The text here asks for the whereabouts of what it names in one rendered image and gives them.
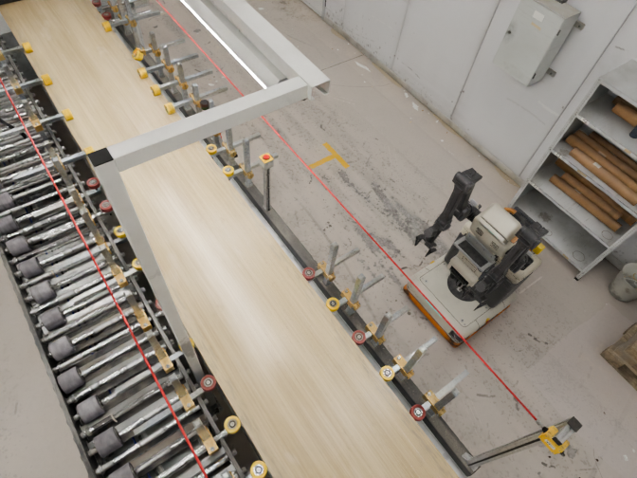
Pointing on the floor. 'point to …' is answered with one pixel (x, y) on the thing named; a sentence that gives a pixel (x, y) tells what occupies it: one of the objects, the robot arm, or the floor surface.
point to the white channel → (279, 98)
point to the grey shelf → (554, 205)
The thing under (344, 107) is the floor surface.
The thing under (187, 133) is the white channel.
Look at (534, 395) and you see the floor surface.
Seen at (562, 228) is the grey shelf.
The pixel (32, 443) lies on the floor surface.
